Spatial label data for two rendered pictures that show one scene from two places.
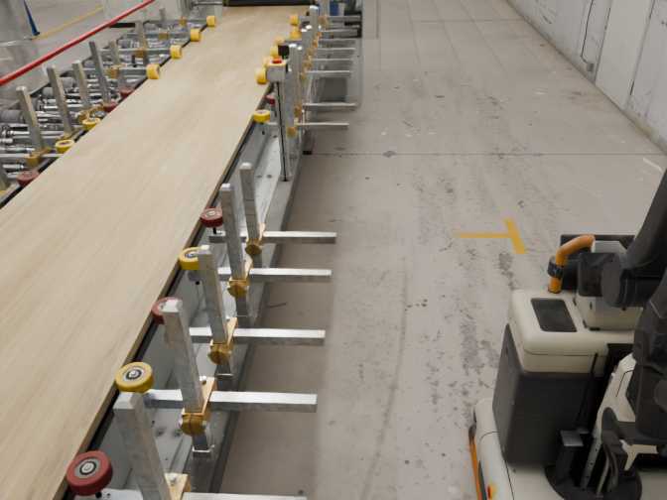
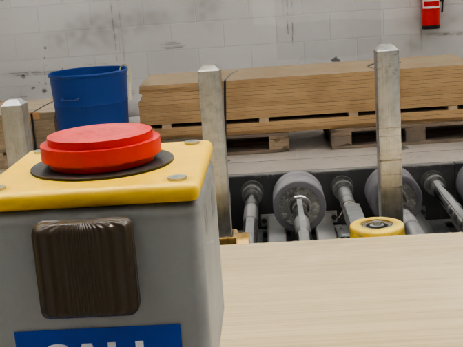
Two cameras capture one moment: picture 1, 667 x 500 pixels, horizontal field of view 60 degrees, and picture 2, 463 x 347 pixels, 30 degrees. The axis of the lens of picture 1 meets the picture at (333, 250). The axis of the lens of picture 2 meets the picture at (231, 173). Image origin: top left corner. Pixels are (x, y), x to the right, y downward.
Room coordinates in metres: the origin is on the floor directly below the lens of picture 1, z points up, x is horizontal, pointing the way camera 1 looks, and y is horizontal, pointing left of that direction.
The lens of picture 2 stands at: (2.44, -0.08, 1.28)
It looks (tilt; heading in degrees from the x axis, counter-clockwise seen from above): 13 degrees down; 89
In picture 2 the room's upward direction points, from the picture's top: 4 degrees counter-clockwise
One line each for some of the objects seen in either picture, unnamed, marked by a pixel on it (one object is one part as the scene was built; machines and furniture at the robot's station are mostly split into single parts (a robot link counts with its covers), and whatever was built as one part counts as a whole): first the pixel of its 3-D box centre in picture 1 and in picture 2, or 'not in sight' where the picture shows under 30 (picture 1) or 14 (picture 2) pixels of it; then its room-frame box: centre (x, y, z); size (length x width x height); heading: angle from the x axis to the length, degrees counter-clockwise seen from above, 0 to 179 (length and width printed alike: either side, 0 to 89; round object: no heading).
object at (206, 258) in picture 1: (218, 324); not in sight; (1.17, 0.30, 0.88); 0.04 x 0.04 x 0.48; 85
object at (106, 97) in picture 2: not in sight; (94, 118); (1.67, 5.90, 0.36); 0.59 x 0.57 x 0.73; 85
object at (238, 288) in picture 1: (240, 278); not in sight; (1.44, 0.28, 0.83); 0.14 x 0.06 x 0.05; 175
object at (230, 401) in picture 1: (223, 401); not in sight; (0.95, 0.27, 0.82); 0.43 x 0.03 x 0.04; 85
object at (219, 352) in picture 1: (223, 340); not in sight; (1.19, 0.30, 0.81); 0.14 x 0.06 x 0.05; 175
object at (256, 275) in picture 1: (259, 275); not in sight; (1.45, 0.23, 0.83); 0.43 x 0.03 x 0.04; 85
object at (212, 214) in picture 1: (213, 226); not in sight; (1.72, 0.40, 0.85); 0.08 x 0.08 x 0.11
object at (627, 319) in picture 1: (624, 298); not in sight; (1.23, -0.78, 0.87); 0.23 x 0.15 x 0.11; 85
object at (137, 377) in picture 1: (138, 390); not in sight; (0.97, 0.46, 0.85); 0.08 x 0.08 x 0.11
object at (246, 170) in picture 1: (253, 230); not in sight; (1.67, 0.26, 0.87); 0.04 x 0.04 x 0.48; 85
